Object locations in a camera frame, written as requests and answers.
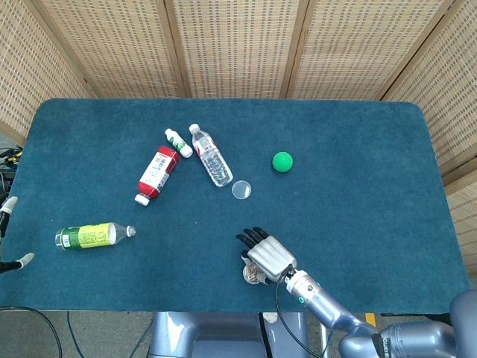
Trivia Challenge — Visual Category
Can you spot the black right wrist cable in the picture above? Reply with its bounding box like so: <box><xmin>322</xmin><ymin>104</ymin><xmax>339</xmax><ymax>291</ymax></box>
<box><xmin>274</xmin><ymin>263</ymin><xmax>318</xmax><ymax>358</ymax></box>

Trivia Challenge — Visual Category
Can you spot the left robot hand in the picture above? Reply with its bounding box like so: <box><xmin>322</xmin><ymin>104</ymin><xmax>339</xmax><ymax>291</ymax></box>
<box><xmin>0</xmin><ymin>195</ymin><xmax>36</xmax><ymax>274</ymax></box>

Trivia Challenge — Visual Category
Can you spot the empty yellow-green label bottle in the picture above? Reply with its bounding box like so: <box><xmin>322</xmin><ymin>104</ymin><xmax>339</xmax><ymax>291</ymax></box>
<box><xmin>54</xmin><ymin>222</ymin><xmax>137</xmax><ymax>251</ymax></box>

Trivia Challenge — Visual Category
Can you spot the thin blue floor cable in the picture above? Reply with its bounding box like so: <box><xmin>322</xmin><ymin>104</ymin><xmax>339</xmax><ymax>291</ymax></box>
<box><xmin>66</xmin><ymin>311</ymin><xmax>82</xmax><ymax>358</ymax></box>

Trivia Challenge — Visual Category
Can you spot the clear round plastic lid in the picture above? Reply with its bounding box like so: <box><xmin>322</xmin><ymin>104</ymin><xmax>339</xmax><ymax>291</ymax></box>
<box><xmin>231</xmin><ymin>180</ymin><xmax>253</xmax><ymax>201</ymax></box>

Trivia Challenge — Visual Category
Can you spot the black yellow cable bundle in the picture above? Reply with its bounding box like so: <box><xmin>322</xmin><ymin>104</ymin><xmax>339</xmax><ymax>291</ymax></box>
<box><xmin>0</xmin><ymin>147</ymin><xmax>24</xmax><ymax>197</ymax></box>

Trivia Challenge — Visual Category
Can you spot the red white juice bottle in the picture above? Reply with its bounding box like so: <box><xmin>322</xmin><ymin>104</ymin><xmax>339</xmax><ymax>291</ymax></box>
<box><xmin>133</xmin><ymin>145</ymin><xmax>180</xmax><ymax>207</ymax></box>

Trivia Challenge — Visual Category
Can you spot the clear plastic water bottle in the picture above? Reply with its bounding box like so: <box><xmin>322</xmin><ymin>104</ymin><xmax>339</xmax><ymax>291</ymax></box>
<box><xmin>188</xmin><ymin>123</ymin><xmax>234</xmax><ymax>189</ymax></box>

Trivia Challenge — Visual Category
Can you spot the grey blue robot torso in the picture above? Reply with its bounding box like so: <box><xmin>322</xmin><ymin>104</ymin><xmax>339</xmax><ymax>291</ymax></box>
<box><xmin>148</xmin><ymin>311</ymin><xmax>312</xmax><ymax>358</ymax></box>

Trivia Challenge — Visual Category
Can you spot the green foam ball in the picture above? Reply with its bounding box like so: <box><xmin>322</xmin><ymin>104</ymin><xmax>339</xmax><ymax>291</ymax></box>
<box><xmin>271</xmin><ymin>151</ymin><xmax>294</xmax><ymax>174</ymax></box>

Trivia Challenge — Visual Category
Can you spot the clear jar of paper clips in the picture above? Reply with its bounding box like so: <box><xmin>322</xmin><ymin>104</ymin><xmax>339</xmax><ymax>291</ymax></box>
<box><xmin>241</xmin><ymin>260</ymin><xmax>269</xmax><ymax>285</ymax></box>

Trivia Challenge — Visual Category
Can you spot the blue felt table cover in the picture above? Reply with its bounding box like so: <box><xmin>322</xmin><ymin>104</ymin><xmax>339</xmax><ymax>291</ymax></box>
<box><xmin>0</xmin><ymin>97</ymin><xmax>471</xmax><ymax>314</ymax></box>

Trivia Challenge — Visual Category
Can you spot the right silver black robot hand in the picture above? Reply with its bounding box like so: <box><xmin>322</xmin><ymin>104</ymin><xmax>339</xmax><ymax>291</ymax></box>
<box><xmin>235</xmin><ymin>226</ymin><xmax>298</xmax><ymax>286</ymax></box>

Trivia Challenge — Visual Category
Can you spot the woven wooden folding screen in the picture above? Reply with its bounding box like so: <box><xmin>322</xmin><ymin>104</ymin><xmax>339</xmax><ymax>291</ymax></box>
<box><xmin>0</xmin><ymin>0</ymin><xmax>477</xmax><ymax>279</ymax></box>

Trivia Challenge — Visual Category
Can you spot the black floor cable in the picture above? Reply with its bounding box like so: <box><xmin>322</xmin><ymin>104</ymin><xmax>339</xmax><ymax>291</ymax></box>
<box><xmin>0</xmin><ymin>306</ymin><xmax>63</xmax><ymax>358</ymax></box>

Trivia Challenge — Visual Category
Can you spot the small white green bottle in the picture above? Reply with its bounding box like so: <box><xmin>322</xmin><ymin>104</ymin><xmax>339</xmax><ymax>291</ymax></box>
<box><xmin>164</xmin><ymin>128</ymin><xmax>194</xmax><ymax>159</ymax></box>

